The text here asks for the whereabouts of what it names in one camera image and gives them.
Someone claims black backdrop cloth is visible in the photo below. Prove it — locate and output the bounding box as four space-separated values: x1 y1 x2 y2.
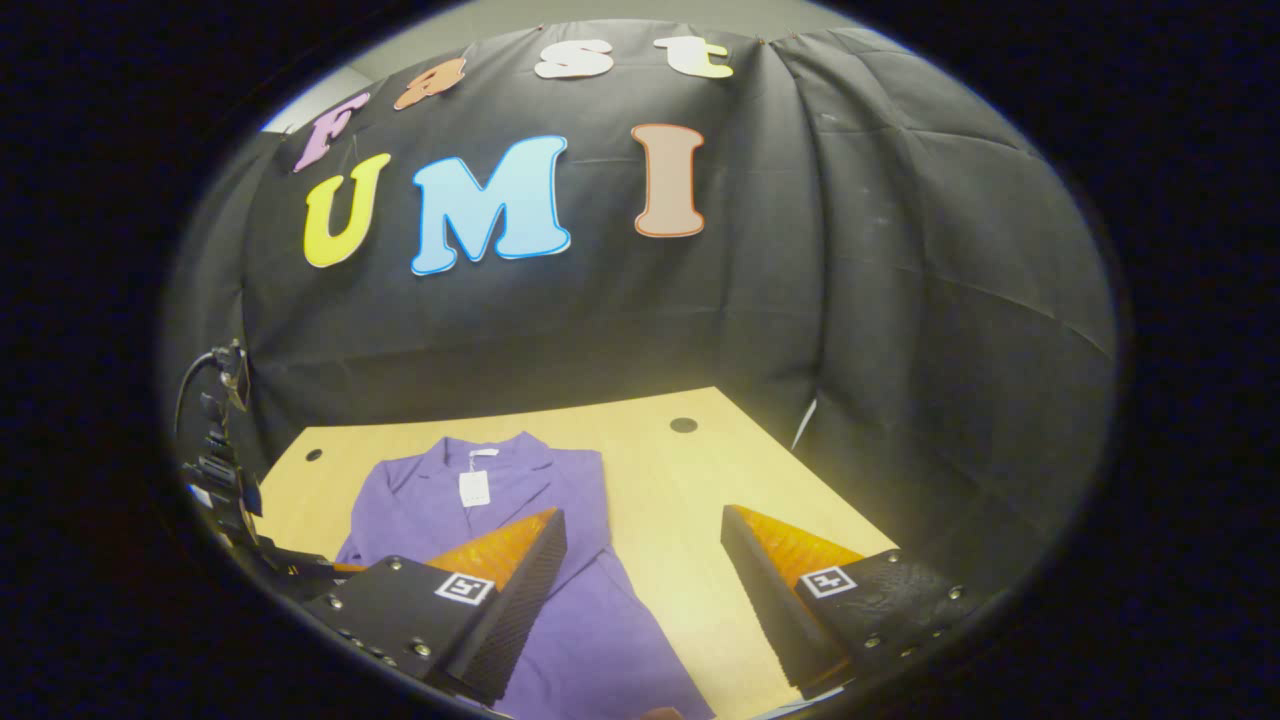
160 20 1119 591

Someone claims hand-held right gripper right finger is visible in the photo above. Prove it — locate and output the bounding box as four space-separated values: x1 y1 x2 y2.
720 504 991 701

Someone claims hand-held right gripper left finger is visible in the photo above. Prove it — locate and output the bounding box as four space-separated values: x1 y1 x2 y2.
298 507 569 706

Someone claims white paper hang tag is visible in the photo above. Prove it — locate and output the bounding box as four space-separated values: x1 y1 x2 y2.
457 450 492 509

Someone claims purple shirt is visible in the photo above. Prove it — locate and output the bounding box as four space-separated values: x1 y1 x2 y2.
335 430 717 720

